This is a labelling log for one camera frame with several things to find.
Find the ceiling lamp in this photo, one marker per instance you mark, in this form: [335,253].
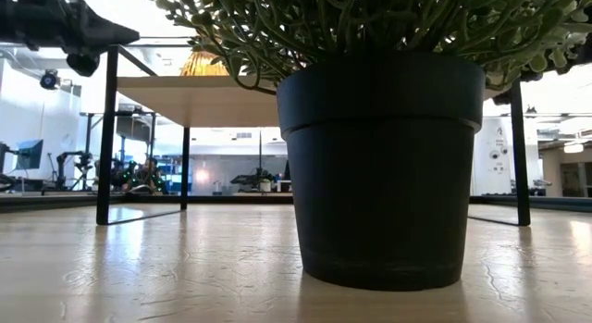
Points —
[573,147]

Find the black background robot arm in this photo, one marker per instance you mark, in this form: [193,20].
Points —
[74,163]
[252,180]

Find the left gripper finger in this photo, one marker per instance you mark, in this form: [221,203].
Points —
[108,31]

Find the wooden riser shelf black legs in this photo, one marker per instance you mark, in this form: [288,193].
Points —
[199,98]

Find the black metal table frame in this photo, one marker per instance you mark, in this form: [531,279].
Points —
[222,199]

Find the background robot with green lights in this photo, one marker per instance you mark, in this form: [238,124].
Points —
[129,179]

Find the artificial plant in black pot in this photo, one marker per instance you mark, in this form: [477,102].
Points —
[379,175]

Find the black background frame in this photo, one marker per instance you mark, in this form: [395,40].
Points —
[88,147]

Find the person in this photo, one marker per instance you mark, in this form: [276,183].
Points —
[151,168]

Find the blue background monitor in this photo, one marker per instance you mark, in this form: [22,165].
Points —
[30,154]

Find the amber glass candle holder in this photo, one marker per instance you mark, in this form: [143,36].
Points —
[203,66]

